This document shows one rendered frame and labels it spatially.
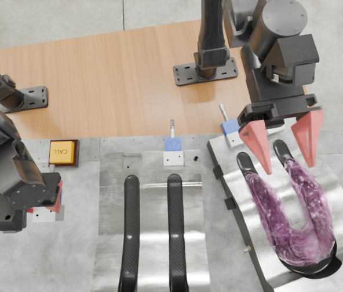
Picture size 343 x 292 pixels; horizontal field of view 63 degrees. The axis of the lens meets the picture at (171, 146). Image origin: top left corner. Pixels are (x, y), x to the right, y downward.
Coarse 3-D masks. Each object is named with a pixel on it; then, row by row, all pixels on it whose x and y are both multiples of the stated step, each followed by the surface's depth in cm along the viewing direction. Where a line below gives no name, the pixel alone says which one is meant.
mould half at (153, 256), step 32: (160, 160) 72; (192, 160) 72; (160, 192) 70; (192, 192) 70; (160, 224) 68; (192, 224) 68; (96, 256) 65; (160, 256) 64; (192, 256) 64; (96, 288) 60; (160, 288) 60; (192, 288) 60
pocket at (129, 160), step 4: (124, 156) 75; (128, 156) 75; (132, 156) 75; (136, 156) 75; (140, 156) 75; (124, 160) 75; (128, 160) 75; (132, 160) 75; (136, 160) 75; (140, 160) 75; (124, 164) 74; (128, 164) 74; (132, 164) 74; (136, 164) 74; (140, 164) 74; (124, 168) 74; (128, 168) 74; (132, 168) 74; (136, 168) 74; (140, 168) 74
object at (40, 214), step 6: (54, 168) 67; (60, 198) 66; (60, 204) 65; (36, 210) 62; (42, 210) 62; (48, 210) 62; (60, 210) 64; (36, 216) 61; (42, 216) 61; (48, 216) 61; (54, 216) 61; (60, 216) 64
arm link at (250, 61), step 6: (246, 48) 43; (240, 54) 45; (246, 54) 43; (252, 54) 42; (246, 60) 43; (252, 60) 42; (258, 60) 42; (246, 66) 43; (252, 66) 42; (258, 66) 42; (246, 72) 44
